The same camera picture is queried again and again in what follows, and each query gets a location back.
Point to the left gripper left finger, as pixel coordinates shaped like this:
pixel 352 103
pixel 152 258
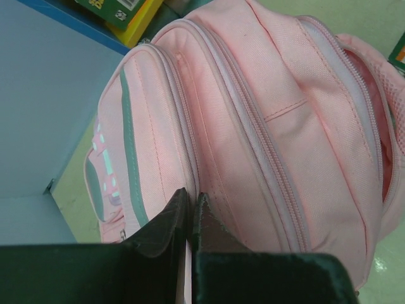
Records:
pixel 148 267

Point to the pink student backpack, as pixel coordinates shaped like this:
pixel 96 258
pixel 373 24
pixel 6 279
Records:
pixel 296 134

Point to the green coin book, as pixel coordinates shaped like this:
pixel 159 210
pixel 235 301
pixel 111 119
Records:
pixel 396 57

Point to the blue kids shelf unit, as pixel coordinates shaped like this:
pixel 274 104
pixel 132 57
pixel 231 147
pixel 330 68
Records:
pixel 51 80

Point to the green box left lower shelf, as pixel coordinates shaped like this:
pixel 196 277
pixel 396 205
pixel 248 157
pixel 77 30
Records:
pixel 115 12

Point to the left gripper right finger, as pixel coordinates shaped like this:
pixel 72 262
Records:
pixel 225 271

